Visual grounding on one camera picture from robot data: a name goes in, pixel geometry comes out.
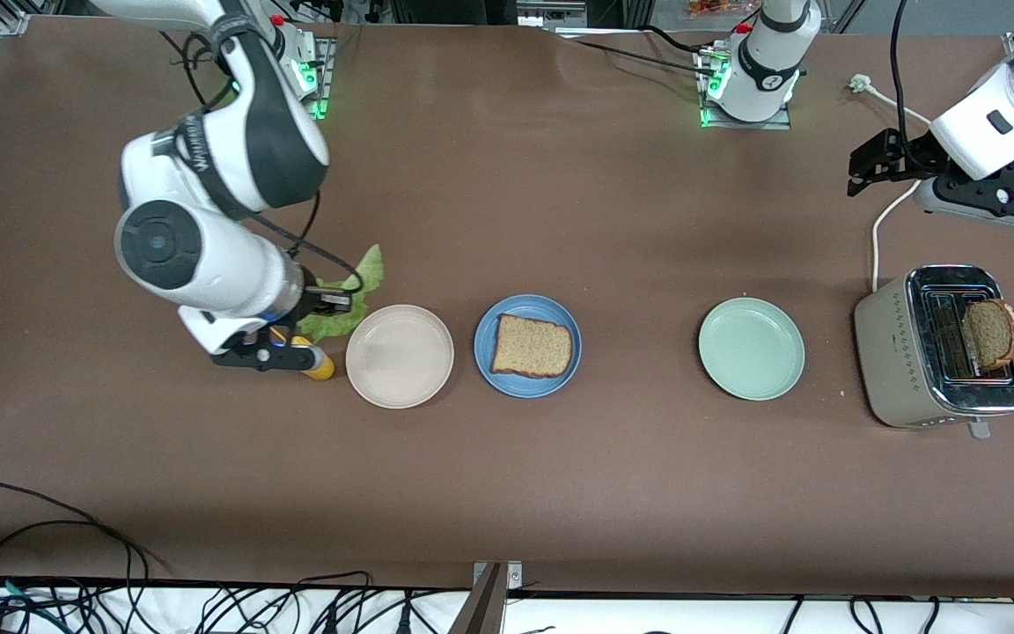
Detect green lettuce leaf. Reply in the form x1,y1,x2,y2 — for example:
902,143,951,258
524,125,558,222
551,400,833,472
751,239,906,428
296,244,386,344

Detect brown bread slice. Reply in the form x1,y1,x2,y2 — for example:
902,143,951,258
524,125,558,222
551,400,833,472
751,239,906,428
962,299,1014,372
491,313,575,380

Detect beige plate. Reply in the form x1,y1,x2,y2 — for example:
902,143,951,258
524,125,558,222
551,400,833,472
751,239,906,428
345,304,455,409

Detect blue plate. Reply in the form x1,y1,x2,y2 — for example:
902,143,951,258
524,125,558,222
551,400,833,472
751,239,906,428
474,293,583,399

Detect green plate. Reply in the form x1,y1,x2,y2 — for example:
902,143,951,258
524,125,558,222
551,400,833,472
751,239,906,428
698,297,806,402

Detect yellow mustard squeeze bottle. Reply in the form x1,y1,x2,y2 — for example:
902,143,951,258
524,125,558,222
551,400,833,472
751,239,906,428
290,333,336,381

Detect silver beige toaster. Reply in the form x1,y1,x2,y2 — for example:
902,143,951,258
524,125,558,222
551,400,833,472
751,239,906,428
854,264,1014,441

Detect orange packaged item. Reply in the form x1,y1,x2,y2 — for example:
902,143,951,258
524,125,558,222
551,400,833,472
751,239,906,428
686,0,760,18

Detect grey aluminium bar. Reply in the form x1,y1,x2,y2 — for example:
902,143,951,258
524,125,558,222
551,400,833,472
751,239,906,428
447,564,508,634

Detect white toaster power cable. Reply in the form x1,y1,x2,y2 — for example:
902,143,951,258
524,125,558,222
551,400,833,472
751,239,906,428
849,74,944,293

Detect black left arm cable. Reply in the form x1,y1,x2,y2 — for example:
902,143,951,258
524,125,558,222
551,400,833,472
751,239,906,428
890,0,935,173

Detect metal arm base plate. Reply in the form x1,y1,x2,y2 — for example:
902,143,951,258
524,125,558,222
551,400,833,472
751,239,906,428
296,35,333,121
698,44,795,131

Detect black base cable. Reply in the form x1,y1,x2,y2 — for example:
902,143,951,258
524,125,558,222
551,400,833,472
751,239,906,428
555,25,719,76

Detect long black table cable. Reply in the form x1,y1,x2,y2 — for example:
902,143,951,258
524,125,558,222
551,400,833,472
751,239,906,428
0,520,134,586
0,480,156,586

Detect tangled black cables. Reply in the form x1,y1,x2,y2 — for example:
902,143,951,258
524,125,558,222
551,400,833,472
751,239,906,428
0,550,1014,634

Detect metal table edge bracket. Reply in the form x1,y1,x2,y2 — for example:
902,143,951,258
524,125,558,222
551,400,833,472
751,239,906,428
473,561,524,591

